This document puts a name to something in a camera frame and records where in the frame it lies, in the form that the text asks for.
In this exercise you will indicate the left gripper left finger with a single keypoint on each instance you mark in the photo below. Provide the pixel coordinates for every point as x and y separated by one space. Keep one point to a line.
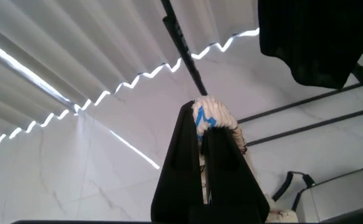
178 180

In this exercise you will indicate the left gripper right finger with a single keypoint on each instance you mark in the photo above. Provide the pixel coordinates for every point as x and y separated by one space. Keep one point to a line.
234 186

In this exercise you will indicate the cream printed garment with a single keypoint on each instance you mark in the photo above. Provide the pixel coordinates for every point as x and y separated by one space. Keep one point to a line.
212 110

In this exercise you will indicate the black garment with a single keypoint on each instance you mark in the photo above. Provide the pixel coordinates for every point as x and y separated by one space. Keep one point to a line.
315 40

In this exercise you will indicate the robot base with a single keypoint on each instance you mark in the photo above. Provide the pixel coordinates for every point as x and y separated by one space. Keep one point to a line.
340 196

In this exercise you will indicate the black clothes rack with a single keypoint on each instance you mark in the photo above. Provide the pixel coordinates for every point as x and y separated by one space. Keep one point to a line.
181 46

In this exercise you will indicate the white curtain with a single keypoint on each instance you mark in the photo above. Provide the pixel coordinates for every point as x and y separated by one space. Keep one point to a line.
91 46

